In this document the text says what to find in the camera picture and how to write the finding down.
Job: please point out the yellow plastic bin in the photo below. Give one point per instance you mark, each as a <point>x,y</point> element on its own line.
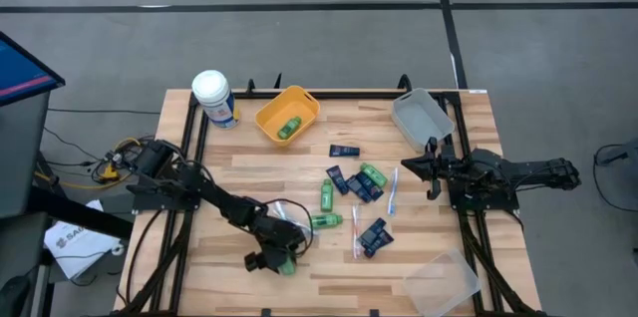
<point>279,107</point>

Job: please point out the small green bottle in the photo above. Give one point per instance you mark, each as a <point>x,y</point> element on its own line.
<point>374,175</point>
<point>326,220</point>
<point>326,195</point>
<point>287,267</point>
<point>289,128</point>

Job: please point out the clear plastic container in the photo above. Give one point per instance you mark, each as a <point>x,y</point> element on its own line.
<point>441,282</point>

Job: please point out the black support beam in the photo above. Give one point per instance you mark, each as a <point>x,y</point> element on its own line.
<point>75,212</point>

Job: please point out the white wipes canister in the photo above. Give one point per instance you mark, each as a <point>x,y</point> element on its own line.
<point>214,97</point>

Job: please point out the grey plastic bin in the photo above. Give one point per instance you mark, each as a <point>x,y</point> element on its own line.
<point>421,117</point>

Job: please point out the monitor with blue screen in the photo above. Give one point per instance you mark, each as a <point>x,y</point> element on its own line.
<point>20,75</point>

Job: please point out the bagged red toothbrush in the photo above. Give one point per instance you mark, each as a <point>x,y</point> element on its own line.
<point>355,231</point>

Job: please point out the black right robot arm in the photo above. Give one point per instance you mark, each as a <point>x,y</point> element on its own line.
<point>523,170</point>

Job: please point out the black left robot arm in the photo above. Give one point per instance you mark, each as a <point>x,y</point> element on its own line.
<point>219,200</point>

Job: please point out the grey cabinet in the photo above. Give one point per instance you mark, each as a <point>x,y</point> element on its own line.
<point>20,157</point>

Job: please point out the black metal table frame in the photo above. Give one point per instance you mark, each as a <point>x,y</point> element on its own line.
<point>349,94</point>

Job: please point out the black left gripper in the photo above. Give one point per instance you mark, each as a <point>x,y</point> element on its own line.
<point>279,237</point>

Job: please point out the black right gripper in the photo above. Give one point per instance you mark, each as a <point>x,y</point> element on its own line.
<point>438,167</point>

